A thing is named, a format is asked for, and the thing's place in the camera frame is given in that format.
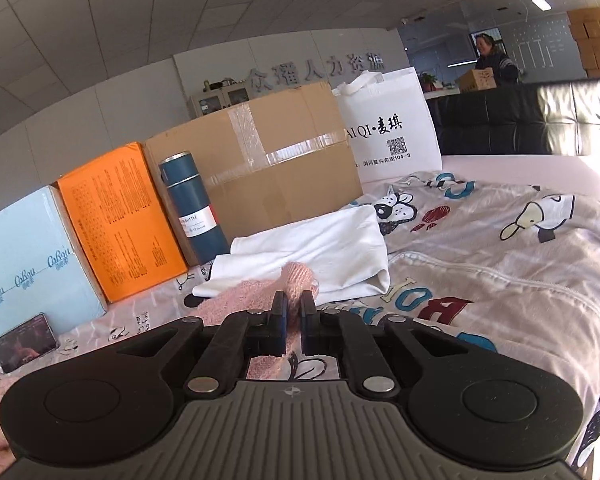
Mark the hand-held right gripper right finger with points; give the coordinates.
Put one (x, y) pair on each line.
(306, 322)

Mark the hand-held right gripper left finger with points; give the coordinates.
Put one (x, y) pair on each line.
(281, 322)

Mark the pink knitted sweater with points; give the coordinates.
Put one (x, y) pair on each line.
(230, 306)

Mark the white folded garment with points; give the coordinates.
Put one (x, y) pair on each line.
(325, 255)

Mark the dark blue thermos bottle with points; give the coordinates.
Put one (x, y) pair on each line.
(192, 200)

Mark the large taped cardboard box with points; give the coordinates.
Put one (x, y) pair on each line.
(280, 160)

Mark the printed cartoon blanket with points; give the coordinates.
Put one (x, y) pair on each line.
(490, 275)

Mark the orange box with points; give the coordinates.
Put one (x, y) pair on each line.
(120, 220)

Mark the white tote bag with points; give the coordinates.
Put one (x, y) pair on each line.
(395, 125)

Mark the glass door cabinet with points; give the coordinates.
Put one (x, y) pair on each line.
(220, 100)

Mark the light blue box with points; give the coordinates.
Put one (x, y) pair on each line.
(30, 270)

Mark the smartphone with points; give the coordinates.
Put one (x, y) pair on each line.
(25, 342)

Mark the pale bed mattress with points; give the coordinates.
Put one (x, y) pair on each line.
(520, 172)

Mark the potted plant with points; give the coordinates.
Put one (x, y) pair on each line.
(428, 81)

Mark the black leather headboard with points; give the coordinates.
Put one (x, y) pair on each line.
(500, 120)

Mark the small cardboard box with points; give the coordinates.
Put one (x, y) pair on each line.
(476, 81)

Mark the ceiling light panel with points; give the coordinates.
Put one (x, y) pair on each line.
(540, 2)

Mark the stack of cardboard boxes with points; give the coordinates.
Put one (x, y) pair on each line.
(597, 42)

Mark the grey wall lettering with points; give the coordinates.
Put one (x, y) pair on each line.
(315, 72)

